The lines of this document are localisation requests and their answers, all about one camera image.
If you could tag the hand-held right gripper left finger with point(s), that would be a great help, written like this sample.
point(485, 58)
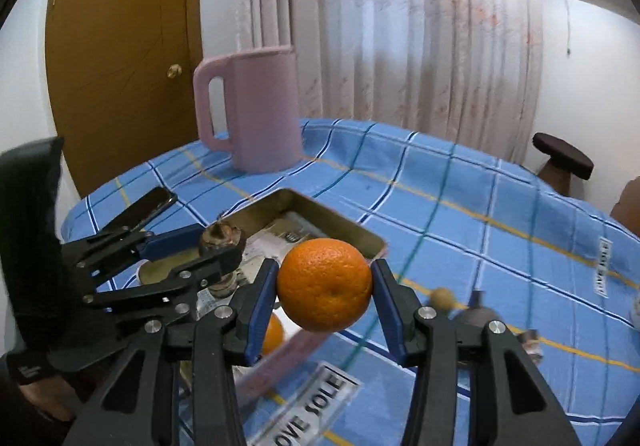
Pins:
point(261, 311)

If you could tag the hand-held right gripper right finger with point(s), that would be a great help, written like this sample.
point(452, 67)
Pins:
point(389, 316)

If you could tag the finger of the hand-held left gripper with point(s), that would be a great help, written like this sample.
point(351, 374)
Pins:
point(170, 241)
point(200, 271)

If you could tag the orange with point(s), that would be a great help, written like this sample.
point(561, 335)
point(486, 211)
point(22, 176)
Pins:
point(324, 285)
point(274, 333)

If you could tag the metal tin box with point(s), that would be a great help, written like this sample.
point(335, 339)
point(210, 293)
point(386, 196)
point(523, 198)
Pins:
point(320, 221)

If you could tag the small tan round fruit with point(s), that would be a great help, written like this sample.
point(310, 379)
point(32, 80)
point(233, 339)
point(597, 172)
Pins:
point(442, 299)

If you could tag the blue checked tablecloth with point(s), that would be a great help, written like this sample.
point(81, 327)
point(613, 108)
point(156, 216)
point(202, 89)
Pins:
point(475, 226)

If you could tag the pink plastic jug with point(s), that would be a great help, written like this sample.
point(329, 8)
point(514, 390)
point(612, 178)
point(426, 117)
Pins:
point(260, 115)

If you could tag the brass door knob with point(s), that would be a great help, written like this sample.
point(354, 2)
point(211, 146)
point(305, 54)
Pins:
point(174, 71)

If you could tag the brown wooden door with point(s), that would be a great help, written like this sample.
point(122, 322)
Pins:
point(125, 60)

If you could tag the dark brown stool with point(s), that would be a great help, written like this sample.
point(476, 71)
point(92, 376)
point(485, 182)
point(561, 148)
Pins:
point(562, 160)

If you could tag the brown wooden furniture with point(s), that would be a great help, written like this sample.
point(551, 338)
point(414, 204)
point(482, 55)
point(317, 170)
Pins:
point(627, 208)

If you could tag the pale floral curtain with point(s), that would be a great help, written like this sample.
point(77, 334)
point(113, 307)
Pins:
point(390, 25)

